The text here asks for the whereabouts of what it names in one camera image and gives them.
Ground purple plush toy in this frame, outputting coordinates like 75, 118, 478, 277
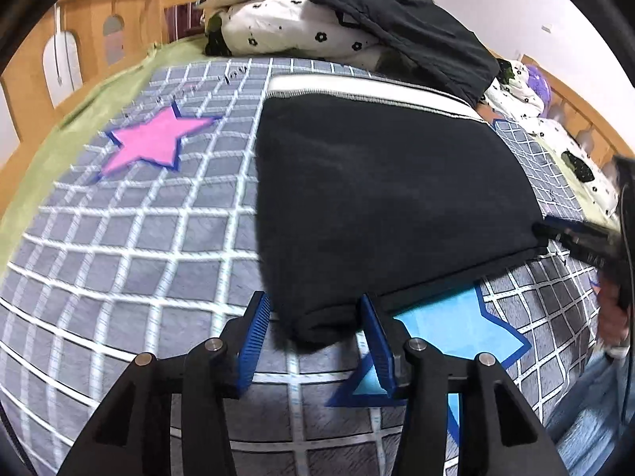
521, 63, 552, 119

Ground green blanket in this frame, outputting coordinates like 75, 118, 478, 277
0, 37, 209, 269

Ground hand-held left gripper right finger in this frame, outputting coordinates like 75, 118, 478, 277
358, 294, 569, 476

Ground white cable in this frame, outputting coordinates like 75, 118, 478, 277
52, 2, 66, 86

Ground person's blue jeans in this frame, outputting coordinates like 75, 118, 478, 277
543, 349, 635, 464

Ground grey checked blanket with stars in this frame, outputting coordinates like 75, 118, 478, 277
0, 57, 616, 476

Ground black pants with white stripe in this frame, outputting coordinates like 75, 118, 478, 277
254, 73, 549, 345

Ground person's right hand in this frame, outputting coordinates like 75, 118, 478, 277
597, 265, 635, 355

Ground white slatted appliance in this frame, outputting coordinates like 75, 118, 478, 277
42, 30, 83, 94

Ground black jacket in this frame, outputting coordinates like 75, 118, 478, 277
306, 0, 501, 105

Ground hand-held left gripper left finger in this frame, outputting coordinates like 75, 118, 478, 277
57, 290, 273, 476

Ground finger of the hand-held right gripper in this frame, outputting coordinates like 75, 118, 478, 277
532, 217, 616, 265

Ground white floral bed sheet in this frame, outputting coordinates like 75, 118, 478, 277
479, 58, 621, 231

